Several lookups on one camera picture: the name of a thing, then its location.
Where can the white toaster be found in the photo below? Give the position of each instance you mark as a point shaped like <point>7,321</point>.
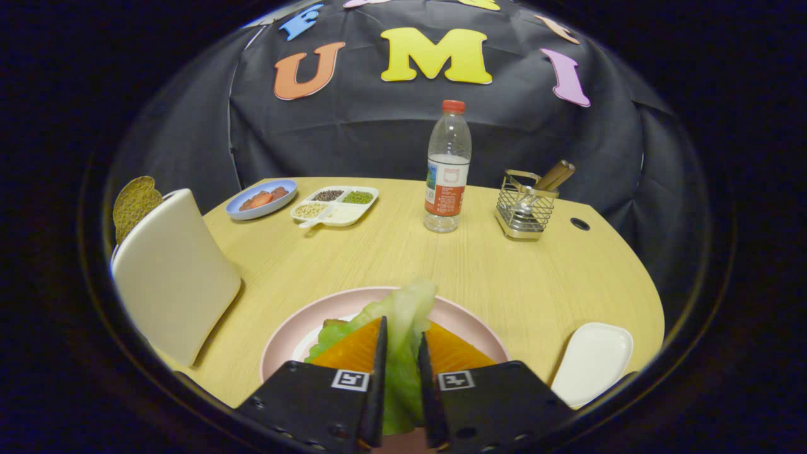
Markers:
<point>170,277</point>

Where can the white divided tray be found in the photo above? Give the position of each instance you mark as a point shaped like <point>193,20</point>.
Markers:
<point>343,214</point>

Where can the pile of black beans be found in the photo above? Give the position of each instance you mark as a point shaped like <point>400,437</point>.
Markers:
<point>328,195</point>

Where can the black backdrop cloth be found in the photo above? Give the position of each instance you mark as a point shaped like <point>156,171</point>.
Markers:
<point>378,126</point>

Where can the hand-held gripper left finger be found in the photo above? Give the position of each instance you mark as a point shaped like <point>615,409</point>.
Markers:
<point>378,391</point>

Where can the blue plate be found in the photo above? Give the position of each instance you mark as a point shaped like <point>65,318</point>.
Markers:
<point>243,212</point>

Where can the clear water bottle red cap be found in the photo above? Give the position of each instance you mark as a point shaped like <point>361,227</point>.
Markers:
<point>446,189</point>

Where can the brown bread slice with ham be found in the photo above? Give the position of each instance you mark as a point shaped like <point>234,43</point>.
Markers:
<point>334,323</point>

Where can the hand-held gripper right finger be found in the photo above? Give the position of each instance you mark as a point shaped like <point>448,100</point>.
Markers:
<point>429,403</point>

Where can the pile of green beans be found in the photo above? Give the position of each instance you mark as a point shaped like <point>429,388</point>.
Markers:
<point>358,197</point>

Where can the pile of pale beans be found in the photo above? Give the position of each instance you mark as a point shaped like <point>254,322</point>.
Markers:
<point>310,210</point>

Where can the brown toast slice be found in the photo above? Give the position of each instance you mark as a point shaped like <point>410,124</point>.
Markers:
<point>133,205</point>

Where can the green lettuce leaf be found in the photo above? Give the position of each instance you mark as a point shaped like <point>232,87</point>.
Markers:
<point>403,315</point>

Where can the pink plate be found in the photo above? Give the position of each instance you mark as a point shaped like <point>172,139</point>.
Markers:
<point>466,321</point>

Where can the red food slices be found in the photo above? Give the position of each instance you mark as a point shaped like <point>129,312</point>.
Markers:
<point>261,199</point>

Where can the white square plate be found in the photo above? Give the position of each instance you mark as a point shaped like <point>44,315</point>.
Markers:
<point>592,362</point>

